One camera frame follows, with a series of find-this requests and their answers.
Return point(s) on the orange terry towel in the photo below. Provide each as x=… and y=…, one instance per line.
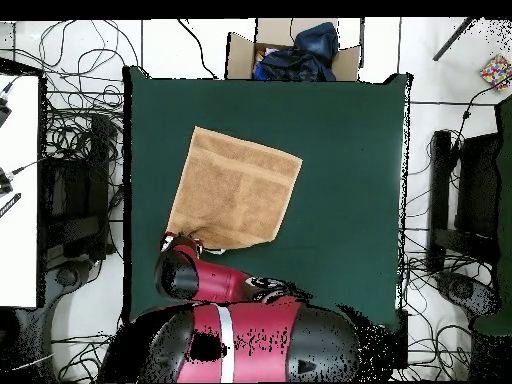
x=236, y=188

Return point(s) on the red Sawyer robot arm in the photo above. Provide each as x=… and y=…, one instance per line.
x=216, y=282

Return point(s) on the colourful dotted item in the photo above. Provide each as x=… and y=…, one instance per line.
x=496, y=72

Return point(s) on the black equipment stand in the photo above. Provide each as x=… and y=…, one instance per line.
x=476, y=188
x=76, y=192

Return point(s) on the white side table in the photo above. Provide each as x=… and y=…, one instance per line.
x=18, y=200

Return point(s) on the dark green table cloth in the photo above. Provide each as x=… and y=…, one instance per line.
x=352, y=180

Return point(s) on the cardboard box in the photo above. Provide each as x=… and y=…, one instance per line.
x=240, y=56

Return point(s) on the dark blue clothing pile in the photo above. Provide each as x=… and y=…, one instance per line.
x=304, y=60

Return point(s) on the green covered furniture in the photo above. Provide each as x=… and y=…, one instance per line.
x=504, y=240

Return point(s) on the grey metal bar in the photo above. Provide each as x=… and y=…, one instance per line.
x=454, y=39

